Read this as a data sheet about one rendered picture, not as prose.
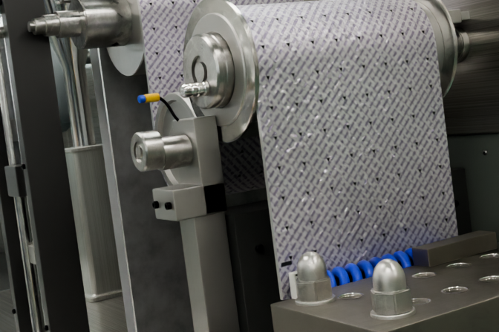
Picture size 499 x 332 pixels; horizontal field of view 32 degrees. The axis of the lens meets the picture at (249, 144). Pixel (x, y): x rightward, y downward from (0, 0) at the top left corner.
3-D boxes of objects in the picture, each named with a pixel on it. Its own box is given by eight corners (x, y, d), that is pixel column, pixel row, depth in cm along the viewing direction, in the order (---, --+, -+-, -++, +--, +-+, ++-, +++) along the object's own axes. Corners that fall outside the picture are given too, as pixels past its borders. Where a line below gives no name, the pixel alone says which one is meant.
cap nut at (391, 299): (361, 316, 72) (354, 261, 72) (395, 305, 74) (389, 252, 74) (390, 322, 69) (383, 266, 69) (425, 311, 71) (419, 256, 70)
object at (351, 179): (280, 299, 86) (256, 110, 85) (457, 252, 98) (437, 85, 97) (283, 300, 85) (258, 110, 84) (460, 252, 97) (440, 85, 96)
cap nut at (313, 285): (287, 302, 80) (281, 253, 79) (320, 293, 82) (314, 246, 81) (310, 308, 77) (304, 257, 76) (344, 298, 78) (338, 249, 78)
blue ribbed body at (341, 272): (298, 308, 86) (294, 273, 86) (459, 263, 97) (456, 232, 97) (319, 313, 83) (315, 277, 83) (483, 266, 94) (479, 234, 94)
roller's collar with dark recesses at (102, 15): (71, 52, 111) (64, 1, 110) (116, 48, 114) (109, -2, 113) (89, 46, 105) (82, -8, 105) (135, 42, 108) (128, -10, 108)
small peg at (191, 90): (181, 81, 86) (186, 92, 85) (206, 78, 87) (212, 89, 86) (177, 90, 87) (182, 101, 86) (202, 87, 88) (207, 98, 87)
